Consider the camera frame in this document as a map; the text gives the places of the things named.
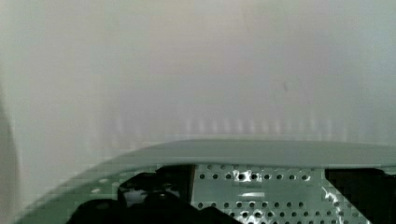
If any green plastic strainer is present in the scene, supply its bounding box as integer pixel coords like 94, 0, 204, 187
13, 140, 395, 224

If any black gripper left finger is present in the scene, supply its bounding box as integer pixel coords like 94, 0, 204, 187
117, 164, 195, 210

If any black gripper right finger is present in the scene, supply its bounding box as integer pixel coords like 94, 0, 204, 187
325, 168, 396, 224

